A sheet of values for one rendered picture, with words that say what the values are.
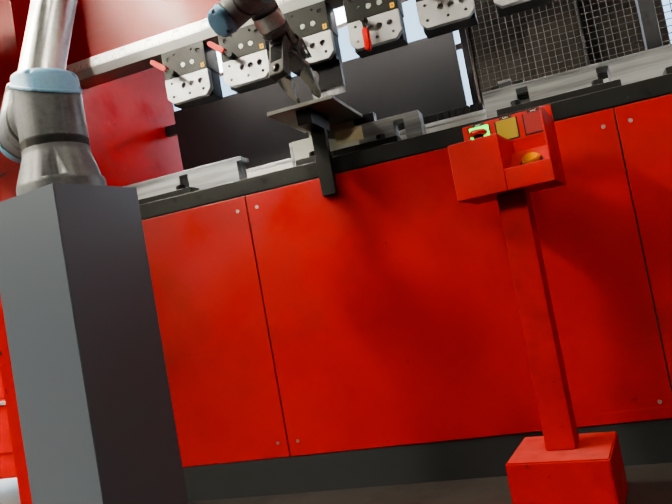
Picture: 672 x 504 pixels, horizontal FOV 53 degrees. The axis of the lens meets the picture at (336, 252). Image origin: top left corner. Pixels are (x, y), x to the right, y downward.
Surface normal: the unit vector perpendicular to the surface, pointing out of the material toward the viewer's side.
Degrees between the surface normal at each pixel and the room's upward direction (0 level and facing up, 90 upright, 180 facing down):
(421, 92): 90
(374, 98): 90
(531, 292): 90
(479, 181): 90
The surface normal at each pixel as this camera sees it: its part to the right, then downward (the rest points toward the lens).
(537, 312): -0.44, 0.03
